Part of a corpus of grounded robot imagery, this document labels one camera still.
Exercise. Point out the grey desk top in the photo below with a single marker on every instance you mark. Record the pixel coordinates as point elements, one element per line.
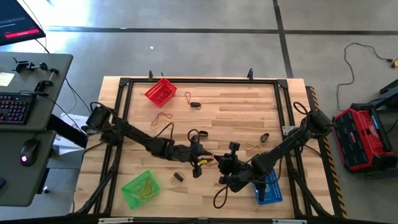
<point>46,109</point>
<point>18,186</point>

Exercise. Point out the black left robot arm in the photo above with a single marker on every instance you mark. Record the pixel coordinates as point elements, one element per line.
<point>136,135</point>

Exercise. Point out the red and black tool case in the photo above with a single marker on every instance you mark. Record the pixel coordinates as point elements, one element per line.
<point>357,140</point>

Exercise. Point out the dark monitor with red bar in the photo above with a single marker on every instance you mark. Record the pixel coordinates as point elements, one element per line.
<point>15,18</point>

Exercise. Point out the table edge clamp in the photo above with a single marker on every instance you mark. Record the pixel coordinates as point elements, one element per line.
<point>250,74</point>
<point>150,75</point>

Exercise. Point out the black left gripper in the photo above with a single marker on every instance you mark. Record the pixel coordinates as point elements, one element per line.
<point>188,154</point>

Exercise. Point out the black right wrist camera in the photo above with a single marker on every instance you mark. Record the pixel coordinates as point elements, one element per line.
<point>234,148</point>

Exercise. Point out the black computer mouse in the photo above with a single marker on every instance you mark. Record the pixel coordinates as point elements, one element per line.
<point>29,152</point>

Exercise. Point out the black backlit keyboard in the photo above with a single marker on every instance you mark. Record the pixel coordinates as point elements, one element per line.
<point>15,109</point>

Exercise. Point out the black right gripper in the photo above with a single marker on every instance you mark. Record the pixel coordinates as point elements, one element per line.
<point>239,175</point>

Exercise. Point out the yellow sticky note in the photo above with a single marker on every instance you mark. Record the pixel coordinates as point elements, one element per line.
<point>6,79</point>

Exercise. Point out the blue plastic basket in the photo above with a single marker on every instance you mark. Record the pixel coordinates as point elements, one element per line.
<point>275,193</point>

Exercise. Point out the green plastic basket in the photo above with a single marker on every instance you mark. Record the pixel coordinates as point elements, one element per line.
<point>130,193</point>

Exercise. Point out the black equipment stand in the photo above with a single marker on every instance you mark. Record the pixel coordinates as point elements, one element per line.
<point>388,90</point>

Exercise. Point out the silver frame bracket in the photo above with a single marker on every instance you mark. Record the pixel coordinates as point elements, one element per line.
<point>115,220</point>
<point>289,221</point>

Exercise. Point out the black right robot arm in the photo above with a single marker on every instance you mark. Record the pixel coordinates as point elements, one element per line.
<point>280,149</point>

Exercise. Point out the red plastic basket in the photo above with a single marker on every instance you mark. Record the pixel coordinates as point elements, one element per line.
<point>169,88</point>

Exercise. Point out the black wide rubber band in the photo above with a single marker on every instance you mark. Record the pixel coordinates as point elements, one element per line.
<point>178,177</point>
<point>195,104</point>
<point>200,134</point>
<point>262,140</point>
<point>261,193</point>

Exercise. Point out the white paper sheet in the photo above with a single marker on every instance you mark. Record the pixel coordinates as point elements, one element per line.
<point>66,118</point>

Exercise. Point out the black desk clamp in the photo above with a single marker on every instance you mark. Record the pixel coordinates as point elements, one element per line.
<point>21,66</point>
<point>42,85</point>

